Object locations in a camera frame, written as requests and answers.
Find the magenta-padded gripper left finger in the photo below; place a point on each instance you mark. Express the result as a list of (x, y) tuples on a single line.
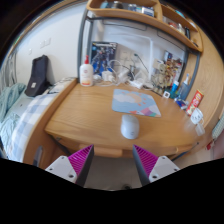
[(71, 165)]

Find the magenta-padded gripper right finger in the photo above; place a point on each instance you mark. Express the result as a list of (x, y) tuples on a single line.
[(154, 166)]

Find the grey computer mouse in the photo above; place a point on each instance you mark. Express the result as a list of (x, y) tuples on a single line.
[(130, 127)]

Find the pastel printed mouse pad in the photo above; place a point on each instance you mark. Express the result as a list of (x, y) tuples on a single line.
[(135, 101)]

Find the white mug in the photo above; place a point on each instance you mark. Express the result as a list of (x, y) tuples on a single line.
[(196, 116)]

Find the blue snack packet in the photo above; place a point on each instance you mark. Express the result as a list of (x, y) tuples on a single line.
[(181, 102)]

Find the red snack can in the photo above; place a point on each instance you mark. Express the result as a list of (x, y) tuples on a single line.
[(195, 101)]

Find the blue white-capped bottle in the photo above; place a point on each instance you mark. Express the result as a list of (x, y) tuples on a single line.
[(174, 89)]

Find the blue spray bottle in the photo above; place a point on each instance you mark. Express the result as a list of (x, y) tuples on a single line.
[(184, 88)]

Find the teal blanket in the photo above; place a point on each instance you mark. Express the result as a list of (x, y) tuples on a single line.
[(8, 100)]

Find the beige robot figure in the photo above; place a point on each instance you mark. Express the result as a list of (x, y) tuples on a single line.
[(163, 75)]

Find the white red-capped pump bottle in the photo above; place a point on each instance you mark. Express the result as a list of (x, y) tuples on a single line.
[(86, 74)]

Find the black bag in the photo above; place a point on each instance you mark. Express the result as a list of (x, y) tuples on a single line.
[(38, 76)]

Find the small white charger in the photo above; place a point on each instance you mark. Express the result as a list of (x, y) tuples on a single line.
[(107, 76)]

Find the white desk lamp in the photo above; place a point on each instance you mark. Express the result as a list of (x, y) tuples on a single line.
[(151, 60)]

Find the colourful printed box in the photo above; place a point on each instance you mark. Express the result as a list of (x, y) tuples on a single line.
[(168, 56)]

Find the dark blue model kit box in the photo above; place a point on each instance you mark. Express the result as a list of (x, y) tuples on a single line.
[(103, 55)]

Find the wooden shelf unit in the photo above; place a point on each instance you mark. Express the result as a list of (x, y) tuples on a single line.
[(133, 15)]

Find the small white square frame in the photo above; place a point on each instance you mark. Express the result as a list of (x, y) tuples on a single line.
[(166, 94)]

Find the white wall socket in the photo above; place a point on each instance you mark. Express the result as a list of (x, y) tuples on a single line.
[(124, 55)]

